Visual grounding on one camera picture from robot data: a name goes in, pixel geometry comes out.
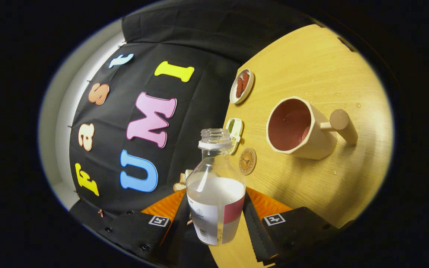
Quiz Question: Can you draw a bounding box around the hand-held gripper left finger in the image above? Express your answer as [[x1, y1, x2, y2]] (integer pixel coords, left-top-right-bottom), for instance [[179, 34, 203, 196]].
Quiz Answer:
[[95, 189, 193, 267]]

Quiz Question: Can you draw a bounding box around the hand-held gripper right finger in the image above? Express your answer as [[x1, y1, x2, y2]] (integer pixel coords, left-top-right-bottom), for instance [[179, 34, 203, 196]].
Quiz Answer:
[[242, 187, 349, 267]]

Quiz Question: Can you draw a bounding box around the clear juice bottle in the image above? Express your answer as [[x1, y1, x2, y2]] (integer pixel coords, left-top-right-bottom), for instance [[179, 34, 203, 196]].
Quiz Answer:
[[185, 128, 246, 247]]

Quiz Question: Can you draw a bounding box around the round cork coaster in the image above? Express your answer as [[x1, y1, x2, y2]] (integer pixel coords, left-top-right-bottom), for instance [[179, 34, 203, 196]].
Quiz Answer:
[[239, 147, 257, 176]]

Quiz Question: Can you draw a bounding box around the beige cup with wooden handle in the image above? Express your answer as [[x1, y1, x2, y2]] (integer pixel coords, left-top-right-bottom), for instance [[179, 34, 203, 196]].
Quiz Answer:
[[266, 96, 359, 160]]

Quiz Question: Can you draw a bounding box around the wooden table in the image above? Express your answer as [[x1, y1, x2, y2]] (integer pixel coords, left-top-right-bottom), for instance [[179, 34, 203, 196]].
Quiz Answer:
[[209, 24, 394, 268]]

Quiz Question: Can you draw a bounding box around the white toaster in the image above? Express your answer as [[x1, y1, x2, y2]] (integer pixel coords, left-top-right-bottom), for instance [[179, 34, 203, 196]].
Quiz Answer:
[[179, 169, 194, 185]]

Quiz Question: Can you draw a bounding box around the small white bean dish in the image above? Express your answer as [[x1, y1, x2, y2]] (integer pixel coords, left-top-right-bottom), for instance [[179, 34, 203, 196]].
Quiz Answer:
[[225, 118, 244, 155]]

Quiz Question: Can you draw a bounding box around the round white plate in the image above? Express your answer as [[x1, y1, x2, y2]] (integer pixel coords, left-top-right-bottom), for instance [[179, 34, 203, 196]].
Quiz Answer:
[[229, 68, 255, 105]]

